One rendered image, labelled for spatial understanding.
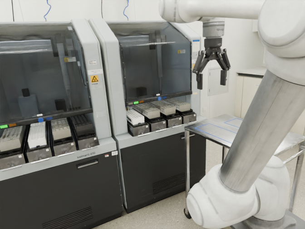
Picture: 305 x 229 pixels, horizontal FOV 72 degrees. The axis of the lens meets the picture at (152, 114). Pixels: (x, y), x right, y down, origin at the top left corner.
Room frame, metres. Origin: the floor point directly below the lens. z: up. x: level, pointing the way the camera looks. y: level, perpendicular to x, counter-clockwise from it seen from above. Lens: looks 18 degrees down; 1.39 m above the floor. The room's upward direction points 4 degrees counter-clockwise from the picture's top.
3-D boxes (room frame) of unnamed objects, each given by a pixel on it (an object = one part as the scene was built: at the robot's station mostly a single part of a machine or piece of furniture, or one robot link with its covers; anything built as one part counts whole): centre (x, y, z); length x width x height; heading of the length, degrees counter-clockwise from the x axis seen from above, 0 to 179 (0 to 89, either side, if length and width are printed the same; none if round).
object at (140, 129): (1.80, 0.23, 0.78); 0.73 x 0.14 x 0.09; 25
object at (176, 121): (1.93, -0.05, 0.78); 0.73 x 0.14 x 0.09; 25
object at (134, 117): (1.68, 0.17, 0.83); 0.30 x 0.10 x 0.06; 25
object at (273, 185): (0.67, -0.40, 0.87); 0.18 x 0.16 x 0.22; 109
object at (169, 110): (1.72, -0.15, 0.85); 0.12 x 0.02 x 0.06; 115
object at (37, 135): (1.37, 0.81, 0.83); 0.30 x 0.10 x 0.06; 25
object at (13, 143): (1.22, 0.91, 0.85); 0.12 x 0.02 x 0.06; 116
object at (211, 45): (0.95, -0.28, 1.36); 0.08 x 0.07 x 0.09; 115
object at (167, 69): (1.90, 0.02, 1.28); 0.61 x 0.51 x 0.63; 115
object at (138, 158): (2.08, 0.11, 0.81); 1.06 x 0.84 x 1.62; 25
